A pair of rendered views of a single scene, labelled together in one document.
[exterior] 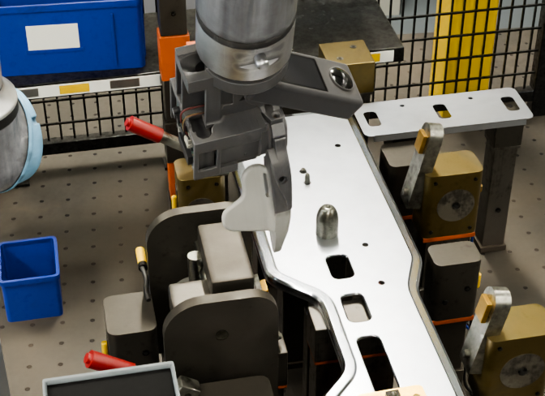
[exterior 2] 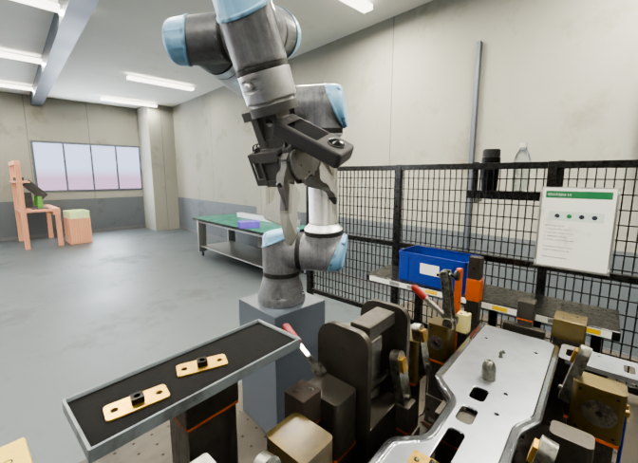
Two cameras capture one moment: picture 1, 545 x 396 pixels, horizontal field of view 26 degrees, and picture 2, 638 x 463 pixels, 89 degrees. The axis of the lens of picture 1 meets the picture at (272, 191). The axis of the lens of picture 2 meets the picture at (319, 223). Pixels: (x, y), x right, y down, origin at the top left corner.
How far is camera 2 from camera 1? 89 cm
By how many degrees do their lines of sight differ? 55
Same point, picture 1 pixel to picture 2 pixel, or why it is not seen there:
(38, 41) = (423, 269)
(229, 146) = (264, 162)
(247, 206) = (273, 206)
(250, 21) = (233, 51)
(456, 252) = (573, 435)
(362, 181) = (534, 370)
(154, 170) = not seen: hidden behind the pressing
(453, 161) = (604, 382)
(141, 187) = not seen: hidden behind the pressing
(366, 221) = (517, 385)
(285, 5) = (247, 40)
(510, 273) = not seen: outside the picture
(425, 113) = (614, 365)
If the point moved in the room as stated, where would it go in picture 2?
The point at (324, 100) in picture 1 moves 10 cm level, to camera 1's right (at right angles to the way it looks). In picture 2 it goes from (312, 144) to (364, 138)
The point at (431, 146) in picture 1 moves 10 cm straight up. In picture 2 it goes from (578, 359) to (584, 316)
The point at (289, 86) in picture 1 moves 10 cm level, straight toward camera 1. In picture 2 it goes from (290, 127) to (219, 120)
